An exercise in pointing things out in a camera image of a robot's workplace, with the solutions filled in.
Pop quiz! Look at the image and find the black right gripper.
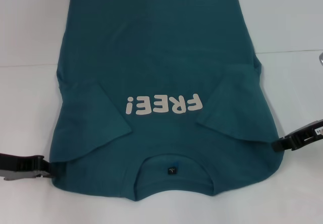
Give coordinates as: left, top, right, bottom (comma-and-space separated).
272, 119, 323, 153

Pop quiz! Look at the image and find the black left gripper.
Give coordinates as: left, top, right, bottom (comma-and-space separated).
0, 152, 54, 189

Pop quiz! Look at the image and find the teal t-shirt with FREE print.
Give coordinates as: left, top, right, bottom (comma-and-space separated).
49, 0, 286, 201

